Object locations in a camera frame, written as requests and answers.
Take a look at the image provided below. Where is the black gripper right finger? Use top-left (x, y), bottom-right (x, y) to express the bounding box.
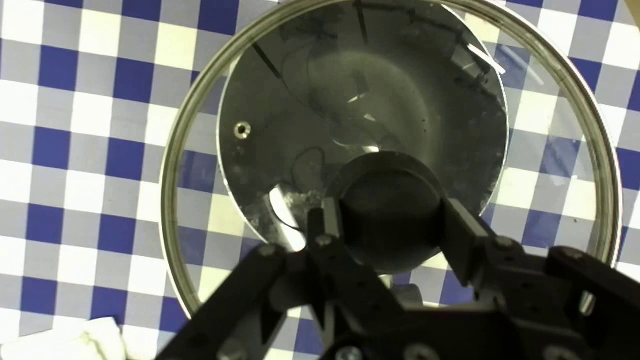
top-left (436, 195), bottom-right (640, 360)

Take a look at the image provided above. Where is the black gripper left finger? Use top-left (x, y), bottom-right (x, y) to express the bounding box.
top-left (154, 195), bottom-right (376, 360)

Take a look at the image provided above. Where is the glass lid with black knob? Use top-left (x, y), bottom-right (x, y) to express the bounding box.
top-left (158, 0), bottom-right (624, 319)

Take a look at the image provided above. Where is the white folded cloth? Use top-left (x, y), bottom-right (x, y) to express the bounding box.
top-left (0, 314), bottom-right (131, 360)

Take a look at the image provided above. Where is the blue white checkered tablecloth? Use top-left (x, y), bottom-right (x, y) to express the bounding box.
top-left (0, 0), bottom-right (640, 360)

